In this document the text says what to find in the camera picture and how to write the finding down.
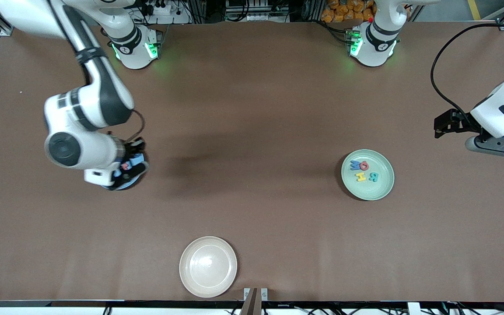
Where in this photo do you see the blue plate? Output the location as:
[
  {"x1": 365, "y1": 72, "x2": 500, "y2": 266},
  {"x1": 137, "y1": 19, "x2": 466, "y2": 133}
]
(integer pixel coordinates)
[{"x1": 112, "y1": 151, "x2": 146, "y2": 191}]

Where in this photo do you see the light green plate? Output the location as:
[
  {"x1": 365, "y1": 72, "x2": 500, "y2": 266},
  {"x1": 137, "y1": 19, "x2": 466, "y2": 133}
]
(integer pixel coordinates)
[{"x1": 341, "y1": 149, "x2": 395, "y2": 201}]

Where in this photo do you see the beige plate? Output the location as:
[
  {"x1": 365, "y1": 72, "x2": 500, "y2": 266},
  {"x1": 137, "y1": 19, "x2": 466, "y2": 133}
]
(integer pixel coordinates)
[{"x1": 179, "y1": 236, "x2": 238, "y2": 298}]

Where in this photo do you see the white power strip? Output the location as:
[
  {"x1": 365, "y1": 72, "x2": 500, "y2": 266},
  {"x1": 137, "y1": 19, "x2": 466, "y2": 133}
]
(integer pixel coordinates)
[{"x1": 140, "y1": 0, "x2": 191, "y2": 25}]

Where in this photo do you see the orange packaged goods pile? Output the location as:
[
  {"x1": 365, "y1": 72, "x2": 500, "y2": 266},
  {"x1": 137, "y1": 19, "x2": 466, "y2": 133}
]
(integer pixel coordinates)
[{"x1": 321, "y1": 0, "x2": 376, "y2": 23}]

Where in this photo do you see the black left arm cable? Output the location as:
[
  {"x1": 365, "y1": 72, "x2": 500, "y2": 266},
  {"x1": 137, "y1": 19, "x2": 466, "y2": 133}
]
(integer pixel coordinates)
[{"x1": 430, "y1": 22, "x2": 504, "y2": 121}]

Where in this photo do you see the black table edge rail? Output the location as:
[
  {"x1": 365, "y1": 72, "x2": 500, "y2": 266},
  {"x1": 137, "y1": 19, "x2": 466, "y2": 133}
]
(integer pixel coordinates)
[{"x1": 0, "y1": 300, "x2": 504, "y2": 308}]

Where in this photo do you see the brown camera stand post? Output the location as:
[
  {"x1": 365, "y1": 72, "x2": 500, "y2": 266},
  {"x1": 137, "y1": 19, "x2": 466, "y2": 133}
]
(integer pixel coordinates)
[{"x1": 239, "y1": 287, "x2": 258, "y2": 315}]

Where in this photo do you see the silver metal bracket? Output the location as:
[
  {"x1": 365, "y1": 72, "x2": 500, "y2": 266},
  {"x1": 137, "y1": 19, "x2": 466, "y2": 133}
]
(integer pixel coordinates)
[{"x1": 243, "y1": 287, "x2": 269, "y2": 302}]

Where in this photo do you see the white device with cables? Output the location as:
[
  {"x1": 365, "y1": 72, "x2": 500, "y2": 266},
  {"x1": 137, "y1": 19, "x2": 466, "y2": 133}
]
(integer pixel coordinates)
[{"x1": 225, "y1": 0, "x2": 291, "y2": 22}]

